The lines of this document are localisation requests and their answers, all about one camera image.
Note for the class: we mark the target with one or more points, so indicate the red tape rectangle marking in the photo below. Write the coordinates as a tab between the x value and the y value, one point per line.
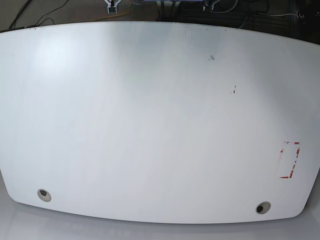
289	154

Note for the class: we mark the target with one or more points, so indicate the right table cable grommet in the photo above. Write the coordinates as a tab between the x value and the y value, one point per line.
263	207

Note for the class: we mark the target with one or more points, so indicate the left table cable grommet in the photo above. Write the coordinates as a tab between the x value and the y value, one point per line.
44	195

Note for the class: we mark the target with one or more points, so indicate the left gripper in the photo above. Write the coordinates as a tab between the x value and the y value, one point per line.
209	5

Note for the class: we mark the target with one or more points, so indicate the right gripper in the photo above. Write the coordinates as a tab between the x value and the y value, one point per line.
112	5

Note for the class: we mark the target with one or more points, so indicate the table cable grommet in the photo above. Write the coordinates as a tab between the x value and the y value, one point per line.
44	195
263	207

